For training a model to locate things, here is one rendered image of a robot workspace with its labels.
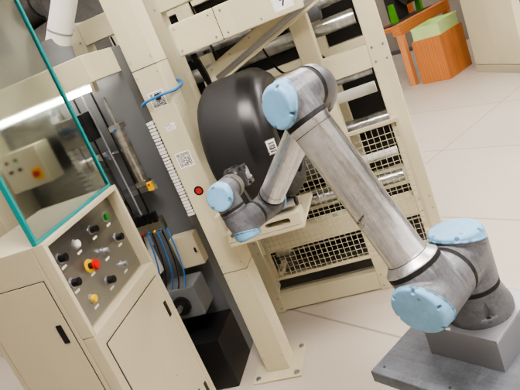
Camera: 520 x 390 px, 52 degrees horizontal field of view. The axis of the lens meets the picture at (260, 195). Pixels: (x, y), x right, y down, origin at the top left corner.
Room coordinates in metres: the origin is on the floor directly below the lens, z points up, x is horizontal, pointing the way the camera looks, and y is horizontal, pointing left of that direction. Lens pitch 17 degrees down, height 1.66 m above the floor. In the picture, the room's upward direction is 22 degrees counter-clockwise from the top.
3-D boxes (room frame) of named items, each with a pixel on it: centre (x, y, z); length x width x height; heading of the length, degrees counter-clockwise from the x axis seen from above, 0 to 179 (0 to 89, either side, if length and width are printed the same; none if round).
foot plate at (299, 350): (2.47, 0.23, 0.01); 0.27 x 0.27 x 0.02; 72
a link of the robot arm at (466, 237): (1.30, -0.45, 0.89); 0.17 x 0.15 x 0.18; 129
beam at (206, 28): (2.66, -0.23, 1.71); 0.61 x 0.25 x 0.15; 72
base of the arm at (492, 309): (1.31, -0.45, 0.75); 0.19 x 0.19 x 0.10
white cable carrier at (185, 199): (2.47, 0.32, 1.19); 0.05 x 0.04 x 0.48; 162
